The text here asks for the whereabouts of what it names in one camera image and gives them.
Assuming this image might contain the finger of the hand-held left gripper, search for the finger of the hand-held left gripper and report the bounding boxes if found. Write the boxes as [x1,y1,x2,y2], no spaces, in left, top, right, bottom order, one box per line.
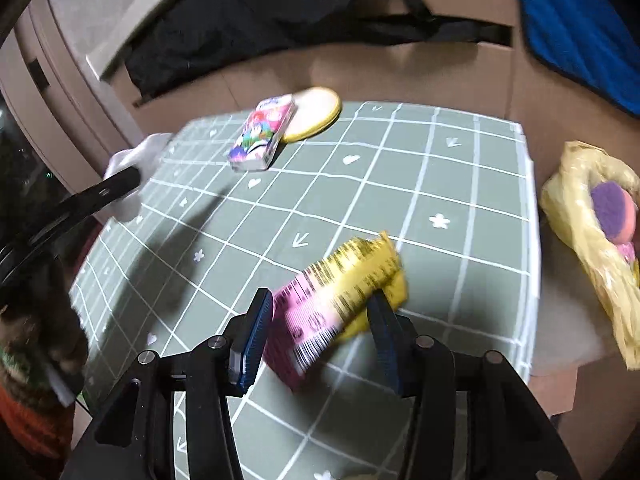
[0,166,142,263]

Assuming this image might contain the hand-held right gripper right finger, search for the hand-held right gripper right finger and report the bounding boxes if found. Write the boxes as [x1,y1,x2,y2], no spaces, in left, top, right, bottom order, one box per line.
[366,287,583,480]

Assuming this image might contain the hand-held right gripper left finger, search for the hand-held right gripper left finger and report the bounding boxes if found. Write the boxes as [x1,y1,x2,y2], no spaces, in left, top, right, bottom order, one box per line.
[60,287,275,480]

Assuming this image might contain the white packet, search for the white packet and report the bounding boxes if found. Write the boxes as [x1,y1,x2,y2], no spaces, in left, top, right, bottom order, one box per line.
[102,131,176,225]

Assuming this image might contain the pink and yellow snack wrapper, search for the pink and yellow snack wrapper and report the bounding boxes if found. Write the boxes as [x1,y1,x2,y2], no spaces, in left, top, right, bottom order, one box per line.
[262,231,407,391]

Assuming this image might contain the yellow plastic bag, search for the yellow plastic bag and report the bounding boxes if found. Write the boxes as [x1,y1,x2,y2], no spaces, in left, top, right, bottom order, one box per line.
[540,140,640,368]

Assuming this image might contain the pink and purple sponge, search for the pink and purple sponge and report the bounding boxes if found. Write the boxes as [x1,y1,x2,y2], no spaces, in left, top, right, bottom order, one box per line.
[591,182,640,243]

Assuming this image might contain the green grid tablecloth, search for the green grid tablecloth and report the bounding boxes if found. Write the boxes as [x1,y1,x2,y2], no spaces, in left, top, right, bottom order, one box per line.
[67,100,543,480]

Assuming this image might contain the cartoon print tissue pack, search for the cartoon print tissue pack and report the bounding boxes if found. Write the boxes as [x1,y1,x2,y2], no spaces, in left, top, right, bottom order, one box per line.
[227,96,297,171]

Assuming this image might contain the black cloth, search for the black cloth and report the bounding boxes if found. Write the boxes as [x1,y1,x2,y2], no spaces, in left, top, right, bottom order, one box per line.
[125,0,513,101]

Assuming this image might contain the round yellow-rimmed pad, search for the round yellow-rimmed pad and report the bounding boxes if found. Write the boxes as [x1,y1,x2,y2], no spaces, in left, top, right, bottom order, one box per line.
[282,87,342,143]

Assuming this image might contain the blue cloth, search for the blue cloth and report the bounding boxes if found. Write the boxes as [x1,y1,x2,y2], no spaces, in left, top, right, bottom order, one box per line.
[515,0,640,117]

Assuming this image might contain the beige cabinet frame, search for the beige cabinet frame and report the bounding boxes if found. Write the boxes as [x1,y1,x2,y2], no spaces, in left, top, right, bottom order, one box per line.
[0,0,216,196]

